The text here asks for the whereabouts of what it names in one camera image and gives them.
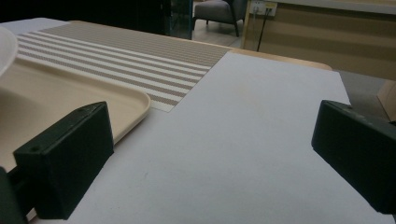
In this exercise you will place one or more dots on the light wooden cabinet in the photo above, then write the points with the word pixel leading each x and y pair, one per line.
pixel 327 37

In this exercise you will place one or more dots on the striped beige placemat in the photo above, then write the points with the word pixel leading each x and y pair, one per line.
pixel 124 62

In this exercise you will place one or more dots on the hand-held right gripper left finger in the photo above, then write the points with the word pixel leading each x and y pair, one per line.
pixel 68 158

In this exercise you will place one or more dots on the beige plastic tray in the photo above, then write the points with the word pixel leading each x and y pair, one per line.
pixel 62 93

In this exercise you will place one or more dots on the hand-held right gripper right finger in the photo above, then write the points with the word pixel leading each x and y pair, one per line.
pixel 358 155

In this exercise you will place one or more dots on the gray armchair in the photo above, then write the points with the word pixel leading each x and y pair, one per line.
pixel 218 12

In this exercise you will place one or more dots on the white wall power outlet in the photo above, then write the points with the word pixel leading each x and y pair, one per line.
pixel 263 7

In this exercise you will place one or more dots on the white deep plate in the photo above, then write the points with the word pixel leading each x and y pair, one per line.
pixel 6 49

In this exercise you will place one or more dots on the dark glass cabinet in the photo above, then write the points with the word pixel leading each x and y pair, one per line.
pixel 179 18

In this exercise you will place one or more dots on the white table cover sheet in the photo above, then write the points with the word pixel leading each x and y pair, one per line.
pixel 233 140

